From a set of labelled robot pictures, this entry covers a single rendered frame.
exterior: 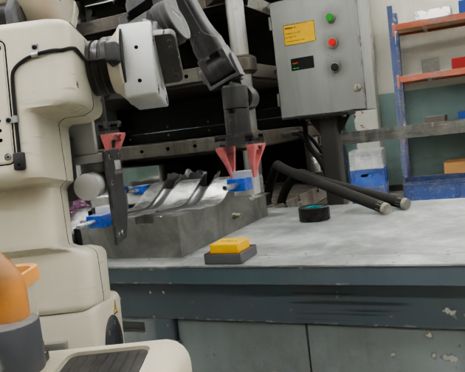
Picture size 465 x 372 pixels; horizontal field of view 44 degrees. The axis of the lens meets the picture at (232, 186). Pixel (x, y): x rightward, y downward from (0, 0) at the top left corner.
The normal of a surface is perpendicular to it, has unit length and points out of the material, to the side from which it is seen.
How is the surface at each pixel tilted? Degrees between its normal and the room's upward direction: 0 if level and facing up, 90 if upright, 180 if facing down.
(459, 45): 90
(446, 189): 93
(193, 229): 90
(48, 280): 82
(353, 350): 90
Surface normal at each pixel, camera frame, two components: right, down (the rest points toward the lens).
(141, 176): -0.42, 0.14
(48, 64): -0.05, -0.04
